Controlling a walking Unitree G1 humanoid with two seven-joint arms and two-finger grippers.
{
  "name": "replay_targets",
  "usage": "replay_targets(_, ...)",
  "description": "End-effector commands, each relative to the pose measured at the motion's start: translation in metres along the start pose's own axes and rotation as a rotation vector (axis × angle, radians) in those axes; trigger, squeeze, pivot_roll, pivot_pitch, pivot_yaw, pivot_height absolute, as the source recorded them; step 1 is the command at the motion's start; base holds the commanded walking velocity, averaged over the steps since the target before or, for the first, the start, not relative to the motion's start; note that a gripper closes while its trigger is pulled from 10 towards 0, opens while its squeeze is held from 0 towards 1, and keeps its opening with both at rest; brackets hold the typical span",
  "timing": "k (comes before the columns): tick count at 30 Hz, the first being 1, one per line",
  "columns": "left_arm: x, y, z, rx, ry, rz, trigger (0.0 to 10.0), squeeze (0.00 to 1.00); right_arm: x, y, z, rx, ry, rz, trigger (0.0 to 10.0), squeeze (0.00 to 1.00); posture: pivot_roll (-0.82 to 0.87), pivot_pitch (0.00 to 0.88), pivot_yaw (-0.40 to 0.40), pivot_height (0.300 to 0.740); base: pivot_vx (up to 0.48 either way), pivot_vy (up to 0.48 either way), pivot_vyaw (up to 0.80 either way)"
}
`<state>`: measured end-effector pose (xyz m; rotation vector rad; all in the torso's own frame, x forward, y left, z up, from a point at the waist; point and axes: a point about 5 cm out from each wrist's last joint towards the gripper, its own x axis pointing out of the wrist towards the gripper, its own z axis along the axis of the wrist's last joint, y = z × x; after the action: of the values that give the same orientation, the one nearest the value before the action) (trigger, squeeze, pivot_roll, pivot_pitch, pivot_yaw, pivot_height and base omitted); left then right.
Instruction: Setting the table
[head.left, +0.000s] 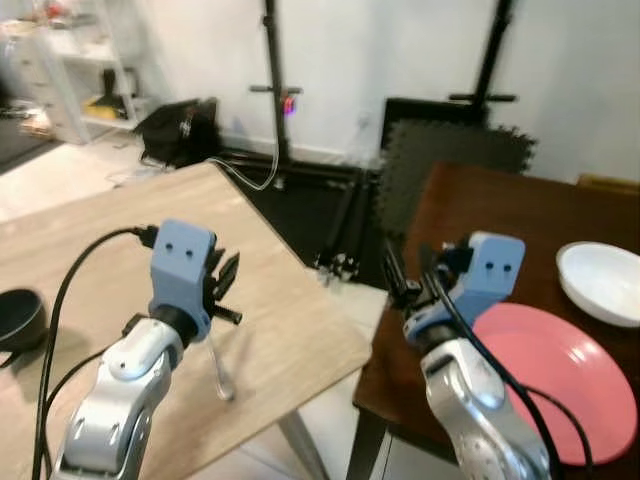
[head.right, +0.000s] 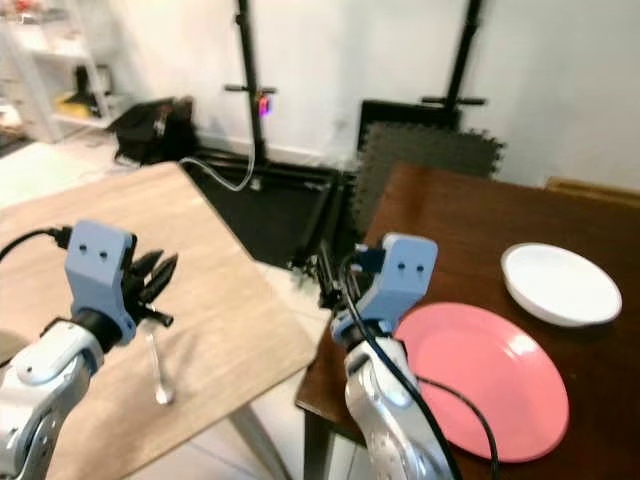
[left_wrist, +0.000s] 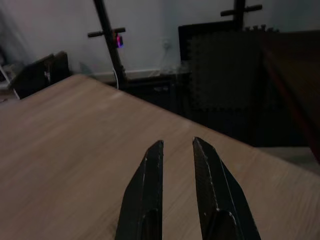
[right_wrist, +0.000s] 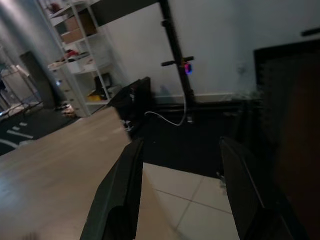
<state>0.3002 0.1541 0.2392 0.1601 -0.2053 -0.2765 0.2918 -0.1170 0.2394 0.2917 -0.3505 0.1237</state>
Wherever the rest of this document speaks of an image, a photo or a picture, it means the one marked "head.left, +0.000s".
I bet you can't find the black bag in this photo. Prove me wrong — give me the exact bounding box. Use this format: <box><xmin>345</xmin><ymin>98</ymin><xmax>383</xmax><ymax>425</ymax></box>
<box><xmin>134</xmin><ymin>97</ymin><xmax>222</xmax><ymax>169</ymax></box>

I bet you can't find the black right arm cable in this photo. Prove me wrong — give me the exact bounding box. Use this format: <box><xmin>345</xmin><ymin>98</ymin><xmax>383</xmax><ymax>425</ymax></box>
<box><xmin>428</xmin><ymin>266</ymin><xmax>597</xmax><ymax>480</ymax></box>

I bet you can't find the white shallow bowl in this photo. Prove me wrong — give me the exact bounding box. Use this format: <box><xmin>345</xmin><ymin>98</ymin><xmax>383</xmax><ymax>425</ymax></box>
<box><xmin>556</xmin><ymin>241</ymin><xmax>640</xmax><ymax>330</ymax></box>

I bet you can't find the black bowl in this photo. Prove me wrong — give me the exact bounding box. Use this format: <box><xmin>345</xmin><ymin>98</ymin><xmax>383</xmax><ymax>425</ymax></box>
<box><xmin>0</xmin><ymin>288</ymin><xmax>49</xmax><ymax>354</ymax></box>

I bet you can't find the pink round plate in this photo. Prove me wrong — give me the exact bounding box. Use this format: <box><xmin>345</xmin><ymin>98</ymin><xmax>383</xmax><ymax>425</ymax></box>
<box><xmin>470</xmin><ymin>302</ymin><xmax>639</xmax><ymax>467</ymax></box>

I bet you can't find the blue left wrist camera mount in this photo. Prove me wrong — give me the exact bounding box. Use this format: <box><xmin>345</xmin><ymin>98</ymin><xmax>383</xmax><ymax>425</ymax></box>
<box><xmin>150</xmin><ymin>219</ymin><xmax>219</xmax><ymax>343</ymax></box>

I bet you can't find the black stand base frame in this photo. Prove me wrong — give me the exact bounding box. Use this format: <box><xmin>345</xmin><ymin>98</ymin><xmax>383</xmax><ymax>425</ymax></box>
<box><xmin>215</xmin><ymin>150</ymin><xmax>386</xmax><ymax>289</ymax></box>

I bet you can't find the dark brown wooden table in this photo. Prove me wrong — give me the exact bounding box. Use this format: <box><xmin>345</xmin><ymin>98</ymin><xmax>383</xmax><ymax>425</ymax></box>
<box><xmin>346</xmin><ymin>163</ymin><xmax>640</xmax><ymax>480</ymax></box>

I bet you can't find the light wooden table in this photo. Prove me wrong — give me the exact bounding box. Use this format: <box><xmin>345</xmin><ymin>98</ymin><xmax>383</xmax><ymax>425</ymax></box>
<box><xmin>0</xmin><ymin>162</ymin><xmax>373</xmax><ymax>480</ymax></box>

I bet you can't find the wooden chair back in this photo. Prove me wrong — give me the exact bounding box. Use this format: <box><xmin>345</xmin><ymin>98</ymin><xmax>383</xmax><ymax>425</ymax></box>
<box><xmin>577</xmin><ymin>173</ymin><xmax>640</xmax><ymax>197</ymax></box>

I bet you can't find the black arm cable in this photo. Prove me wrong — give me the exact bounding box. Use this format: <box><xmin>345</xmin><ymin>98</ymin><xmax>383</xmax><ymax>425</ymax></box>
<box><xmin>428</xmin><ymin>266</ymin><xmax>597</xmax><ymax>480</ymax></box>
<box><xmin>30</xmin><ymin>227</ymin><xmax>161</xmax><ymax>480</ymax></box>

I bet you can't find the black slanted stand pole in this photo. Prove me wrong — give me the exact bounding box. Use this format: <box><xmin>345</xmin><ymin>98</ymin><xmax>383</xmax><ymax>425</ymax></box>
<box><xmin>448</xmin><ymin>0</ymin><xmax>519</xmax><ymax>105</ymax></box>

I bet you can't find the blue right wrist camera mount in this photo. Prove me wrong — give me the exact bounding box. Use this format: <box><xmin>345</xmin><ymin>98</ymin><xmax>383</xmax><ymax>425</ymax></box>
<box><xmin>404</xmin><ymin>231</ymin><xmax>527</xmax><ymax>347</ymax></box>

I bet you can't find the dark grey foam puzzle mat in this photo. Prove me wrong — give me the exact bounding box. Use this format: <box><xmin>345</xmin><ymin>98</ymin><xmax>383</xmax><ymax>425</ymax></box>
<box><xmin>376</xmin><ymin>119</ymin><xmax>538</xmax><ymax>239</ymax></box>

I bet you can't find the yellow and black tool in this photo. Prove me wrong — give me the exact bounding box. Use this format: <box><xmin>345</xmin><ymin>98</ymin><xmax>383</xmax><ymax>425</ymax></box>
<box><xmin>84</xmin><ymin>68</ymin><xmax>137</xmax><ymax>122</ymax></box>

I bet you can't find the black upright stand pole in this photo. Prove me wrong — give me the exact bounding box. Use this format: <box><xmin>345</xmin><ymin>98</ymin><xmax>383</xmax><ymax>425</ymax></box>
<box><xmin>250</xmin><ymin>0</ymin><xmax>303</xmax><ymax>167</ymax></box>

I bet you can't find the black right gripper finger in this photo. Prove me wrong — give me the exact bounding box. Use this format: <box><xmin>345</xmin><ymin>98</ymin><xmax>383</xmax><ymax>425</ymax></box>
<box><xmin>383</xmin><ymin>239</ymin><xmax>409</xmax><ymax>301</ymax></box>
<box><xmin>398</xmin><ymin>268</ymin><xmax>429</xmax><ymax>310</ymax></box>

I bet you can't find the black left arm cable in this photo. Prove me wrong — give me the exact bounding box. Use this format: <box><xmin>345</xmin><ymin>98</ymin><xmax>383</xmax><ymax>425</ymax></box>
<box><xmin>30</xmin><ymin>227</ymin><xmax>161</xmax><ymax>480</ymax></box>

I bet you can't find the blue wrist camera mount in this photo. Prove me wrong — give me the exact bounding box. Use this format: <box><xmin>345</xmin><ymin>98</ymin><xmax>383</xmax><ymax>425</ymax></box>
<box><xmin>404</xmin><ymin>231</ymin><xmax>527</xmax><ymax>347</ymax></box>
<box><xmin>150</xmin><ymin>219</ymin><xmax>219</xmax><ymax>343</ymax></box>

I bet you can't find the silver metal spoon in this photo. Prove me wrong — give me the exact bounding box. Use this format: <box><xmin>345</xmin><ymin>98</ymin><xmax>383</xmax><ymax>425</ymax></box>
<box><xmin>205</xmin><ymin>332</ymin><xmax>237</xmax><ymax>404</ymax></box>

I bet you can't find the white shelf unit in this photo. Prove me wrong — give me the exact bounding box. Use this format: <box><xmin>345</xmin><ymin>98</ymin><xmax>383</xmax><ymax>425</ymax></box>
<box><xmin>0</xmin><ymin>0</ymin><xmax>153</xmax><ymax>143</ymax></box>

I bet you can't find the white floor cable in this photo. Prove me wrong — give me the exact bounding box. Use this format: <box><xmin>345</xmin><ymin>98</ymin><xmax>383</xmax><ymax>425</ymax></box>
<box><xmin>205</xmin><ymin>140</ymin><xmax>287</xmax><ymax>193</ymax></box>

